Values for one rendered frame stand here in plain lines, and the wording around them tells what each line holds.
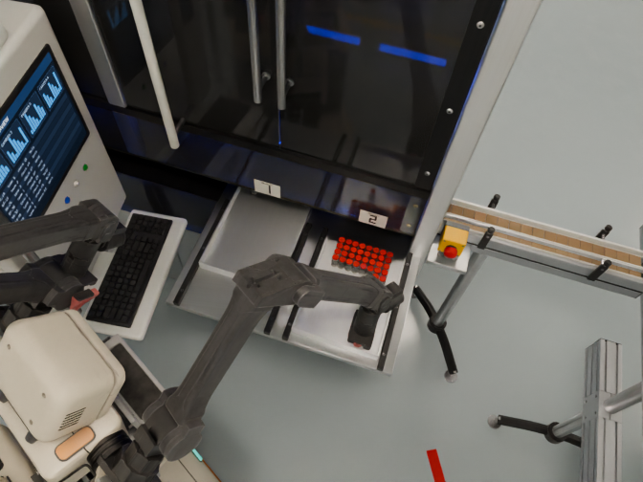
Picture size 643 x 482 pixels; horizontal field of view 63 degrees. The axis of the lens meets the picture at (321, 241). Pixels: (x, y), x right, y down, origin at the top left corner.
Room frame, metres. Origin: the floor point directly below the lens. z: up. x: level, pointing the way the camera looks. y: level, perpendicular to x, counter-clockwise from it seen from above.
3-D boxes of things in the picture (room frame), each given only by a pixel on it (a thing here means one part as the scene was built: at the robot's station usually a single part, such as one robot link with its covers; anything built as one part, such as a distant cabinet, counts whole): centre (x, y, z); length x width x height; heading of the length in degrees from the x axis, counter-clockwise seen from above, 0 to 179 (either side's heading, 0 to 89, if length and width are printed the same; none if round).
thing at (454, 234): (0.88, -0.40, 0.99); 0.08 x 0.07 x 0.07; 168
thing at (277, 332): (0.78, 0.05, 0.87); 0.70 x 0.48 x 0.02; 78
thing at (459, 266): (0.91, -0.42, 0.87); 0.14 x 0.13 x 0.02; 168
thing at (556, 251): (0.95, -0.71, 0.92); 0.69 x 0.16 x 0.16; 78
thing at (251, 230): (0.89, 0.20, 0.90); 0.34 x 0.26 x 0.04; 168
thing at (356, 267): (0.79, -0.13, 0.90); 0.18 x 0.02 x 0.05; 77
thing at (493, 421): (0.55, -1.05, 0.07); 0.50 x 0.08 x 0.14; 78
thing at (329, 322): (0.71, -0.11, 0.90); 0.34 x 0.26 x 0.04; 167
